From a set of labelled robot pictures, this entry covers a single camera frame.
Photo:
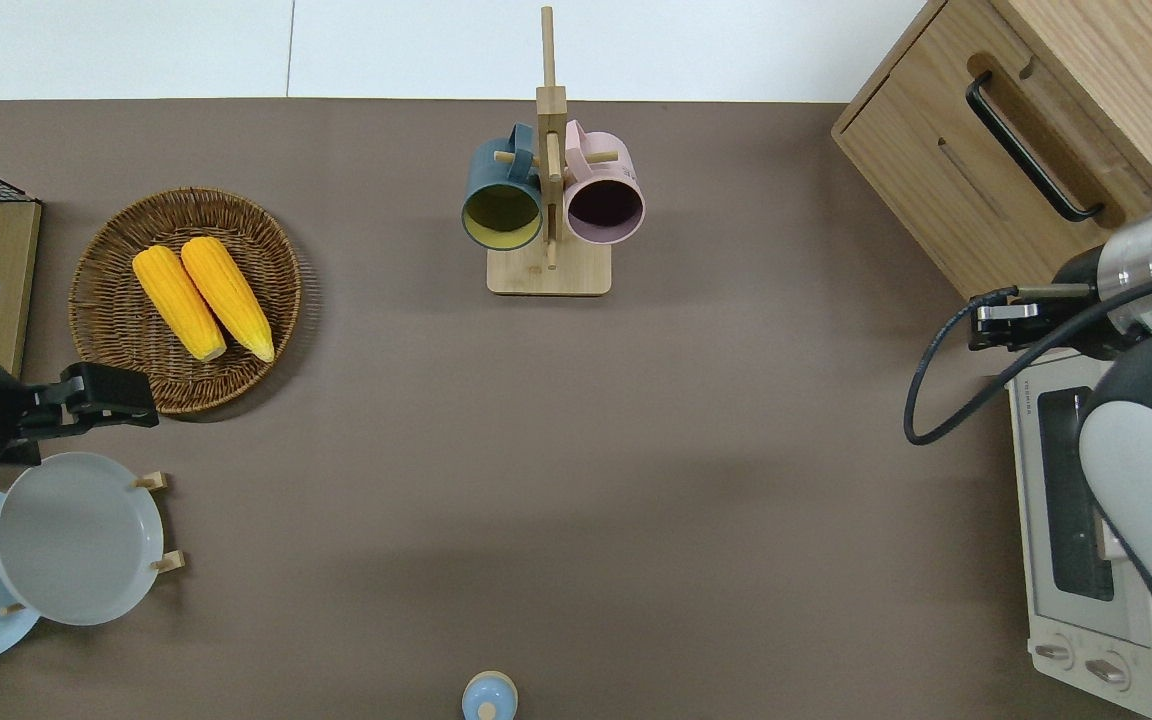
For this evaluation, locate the brown table mat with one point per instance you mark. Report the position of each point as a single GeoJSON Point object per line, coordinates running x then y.
{"type": "Point", "coordinates": [636, 450]}

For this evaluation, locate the wooden plate rack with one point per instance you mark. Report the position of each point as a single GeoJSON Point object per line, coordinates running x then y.
{"type": "Point", "coordinates": [168, 562]}

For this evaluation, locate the pink mug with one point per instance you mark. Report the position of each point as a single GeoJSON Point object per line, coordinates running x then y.
{"type": "Point", "coordinates": [601, 165]}

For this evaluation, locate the grey plate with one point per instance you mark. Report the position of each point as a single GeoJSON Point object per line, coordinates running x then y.
{"type": "Point", "coordinates": [76, 540]}

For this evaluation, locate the wooden mug rack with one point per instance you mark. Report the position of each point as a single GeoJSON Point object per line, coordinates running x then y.
{"type": "Point", "coordinates": [548, 275]}

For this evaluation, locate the yellow corn cob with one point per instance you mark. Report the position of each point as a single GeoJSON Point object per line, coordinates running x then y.
{"type": "Point", "coordinates": [176, 300]}
{"type": "Point", "coordinates": [231, 295]}

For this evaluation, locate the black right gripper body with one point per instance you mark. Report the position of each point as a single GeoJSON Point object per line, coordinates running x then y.
{"type": "Point", "coordinates": [1086, 310]}

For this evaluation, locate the dark blue mug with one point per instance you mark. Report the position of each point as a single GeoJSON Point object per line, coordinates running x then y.
{"type": "Point", "coordinates": [496, 170]}

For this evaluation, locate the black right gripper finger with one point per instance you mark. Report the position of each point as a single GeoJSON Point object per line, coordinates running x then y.
{"type": "Point", "coordinates": [1006, 312]}
{"type": "Point", "coordinates": [1004, 336]}

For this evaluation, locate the brown wicker basket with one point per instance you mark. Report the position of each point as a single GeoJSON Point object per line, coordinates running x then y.
{"type": "Point", "coordinates": [116, 340]}

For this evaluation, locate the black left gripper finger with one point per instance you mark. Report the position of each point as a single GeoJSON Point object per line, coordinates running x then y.
{"type": "Point", "coordinates": [101, 382]}
{"type": "Point", "coordinates": [116, 413]}

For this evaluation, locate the white toaster oven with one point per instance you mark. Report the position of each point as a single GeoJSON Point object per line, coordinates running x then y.
{"type": "Point", "coordinates": [1056, 600]}

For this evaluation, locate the small blue bell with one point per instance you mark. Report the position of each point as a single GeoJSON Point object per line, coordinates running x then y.
{"type": "Point", "coordinates": [489, 695]}

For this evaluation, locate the light wooden drawer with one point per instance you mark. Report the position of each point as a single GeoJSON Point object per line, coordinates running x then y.
{"type": "Point", "coordinates": [946, 110]}

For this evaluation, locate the light wooden cabinet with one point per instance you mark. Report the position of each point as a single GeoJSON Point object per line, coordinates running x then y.
{"type": "Point", "coordinates": [1136, 70]}

